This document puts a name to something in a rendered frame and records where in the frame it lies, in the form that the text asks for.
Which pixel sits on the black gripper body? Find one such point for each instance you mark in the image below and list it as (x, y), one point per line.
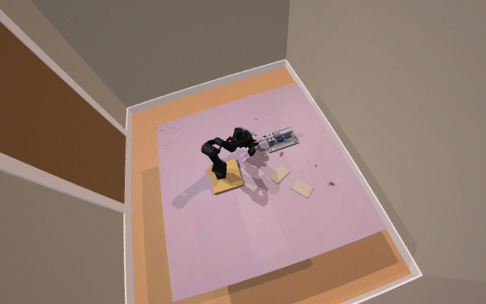
(251, 150)

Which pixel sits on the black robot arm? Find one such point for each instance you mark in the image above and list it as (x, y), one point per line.
(219, 166)

